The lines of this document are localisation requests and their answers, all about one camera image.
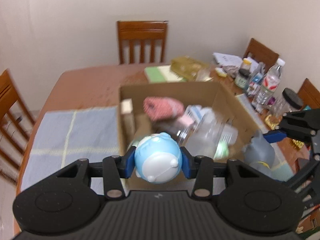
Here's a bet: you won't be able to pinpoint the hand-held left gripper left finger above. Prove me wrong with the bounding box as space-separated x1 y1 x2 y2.
56 145 137 198

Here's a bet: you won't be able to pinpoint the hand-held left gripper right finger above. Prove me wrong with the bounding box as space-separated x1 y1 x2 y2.
180 147 261 197

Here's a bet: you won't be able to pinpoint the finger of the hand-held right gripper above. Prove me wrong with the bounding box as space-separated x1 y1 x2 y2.
263 110 320 145

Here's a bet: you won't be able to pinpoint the grey cat toy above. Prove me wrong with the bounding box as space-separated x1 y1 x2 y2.
243 132 276 178

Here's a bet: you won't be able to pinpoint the blue white round toy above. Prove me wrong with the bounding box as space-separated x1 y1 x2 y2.
134 132 181 184

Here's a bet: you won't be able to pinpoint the green patterned white box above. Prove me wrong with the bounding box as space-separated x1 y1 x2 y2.
213 140 229 159

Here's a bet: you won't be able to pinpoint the clear plastic cup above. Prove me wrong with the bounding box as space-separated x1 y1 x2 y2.
186 120 238 159

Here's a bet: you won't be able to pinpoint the brown cardboard box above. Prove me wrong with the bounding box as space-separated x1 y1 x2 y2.
117 81 269 191

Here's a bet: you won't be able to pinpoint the pink knitted sock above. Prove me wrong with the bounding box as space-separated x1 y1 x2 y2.
143 96 184 121

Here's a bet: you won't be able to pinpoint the large clear jar black lid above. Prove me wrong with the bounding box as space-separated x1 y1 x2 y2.
271 88 304 119

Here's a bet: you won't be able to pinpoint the clear water bottle red label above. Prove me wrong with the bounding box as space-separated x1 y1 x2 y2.
251 58 286 113

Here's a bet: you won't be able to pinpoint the blue green checked table mat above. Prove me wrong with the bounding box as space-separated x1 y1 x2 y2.
21 106 296 192

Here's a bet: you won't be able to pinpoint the small jar green label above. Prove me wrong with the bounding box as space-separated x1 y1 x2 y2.
234 69 251 88

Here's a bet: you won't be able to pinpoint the yellow lid small bottle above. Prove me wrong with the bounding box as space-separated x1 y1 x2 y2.
240 58 252 71

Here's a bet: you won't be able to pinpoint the white papers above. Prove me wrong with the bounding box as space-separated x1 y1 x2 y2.
212 52 243 67

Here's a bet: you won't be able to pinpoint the green book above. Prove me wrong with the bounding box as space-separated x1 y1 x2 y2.
144 65 187 83

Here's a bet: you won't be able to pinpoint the yellow plastic bag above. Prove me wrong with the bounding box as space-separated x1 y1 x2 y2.
171 56 211 81

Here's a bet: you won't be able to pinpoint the wooden chair with hanging chain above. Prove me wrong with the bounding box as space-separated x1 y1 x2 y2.
0 68 37 178

